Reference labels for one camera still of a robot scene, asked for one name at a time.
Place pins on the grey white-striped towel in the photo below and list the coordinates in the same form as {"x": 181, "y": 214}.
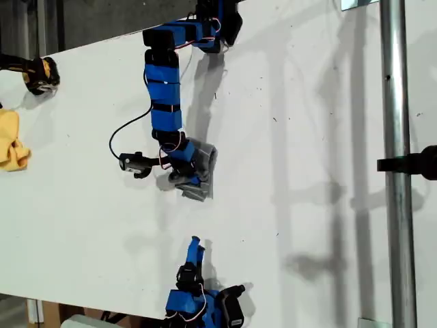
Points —
{"x": 209, "y": 160}

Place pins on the white box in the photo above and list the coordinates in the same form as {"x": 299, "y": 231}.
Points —
{"x": 82, "y": 322}

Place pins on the black yellow power tool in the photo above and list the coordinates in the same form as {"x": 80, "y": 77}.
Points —
{"x": 41, "y": 75}

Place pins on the yellow cloth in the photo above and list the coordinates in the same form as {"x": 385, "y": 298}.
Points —
{"x": 10, "y": 143}

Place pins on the black clamp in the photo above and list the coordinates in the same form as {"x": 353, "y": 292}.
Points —
{"x": 409, "y": 164}

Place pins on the black camera stalk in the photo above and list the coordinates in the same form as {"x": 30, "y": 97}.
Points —
{"x": 148, "y": 167}
{"x": 230, "y": 290}

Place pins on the black camera box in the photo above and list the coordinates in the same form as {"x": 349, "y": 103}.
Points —
{"x": 235, "y": 312}
{"x": 131, "y": 163}

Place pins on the steel post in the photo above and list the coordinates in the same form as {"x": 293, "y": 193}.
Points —
{"x": 397, "y": 171}

